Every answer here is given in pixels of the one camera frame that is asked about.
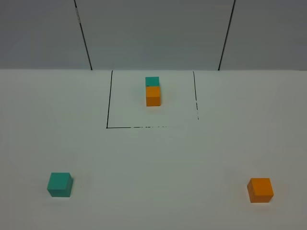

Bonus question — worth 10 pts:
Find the orange template block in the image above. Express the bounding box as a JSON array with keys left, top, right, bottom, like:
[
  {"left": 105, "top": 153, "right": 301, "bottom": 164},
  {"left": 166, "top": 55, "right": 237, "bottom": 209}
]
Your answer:
[{"left": 146, "top": 86, "right": 161, "bottom": 106}]

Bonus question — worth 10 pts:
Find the teal template block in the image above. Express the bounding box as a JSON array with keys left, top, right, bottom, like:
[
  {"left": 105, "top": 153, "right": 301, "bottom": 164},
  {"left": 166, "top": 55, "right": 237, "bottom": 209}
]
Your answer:
[{"left": 145, "top": 77, "right": 160, "bottom": 87}]

